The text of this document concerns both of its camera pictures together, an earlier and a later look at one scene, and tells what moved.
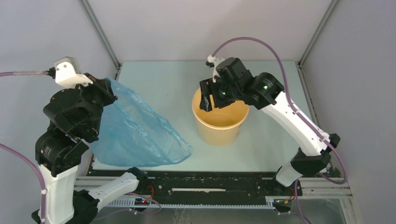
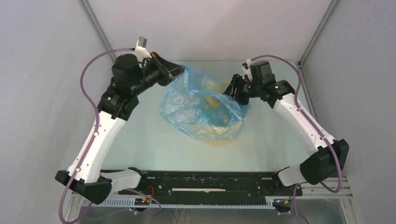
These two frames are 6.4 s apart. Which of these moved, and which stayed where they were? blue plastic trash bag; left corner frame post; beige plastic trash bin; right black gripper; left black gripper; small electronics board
Moved: blue plastic trash bag; left black gripper; right black gripper
Stayed: beige plastic trash bin; left corner frame post; small electronics board
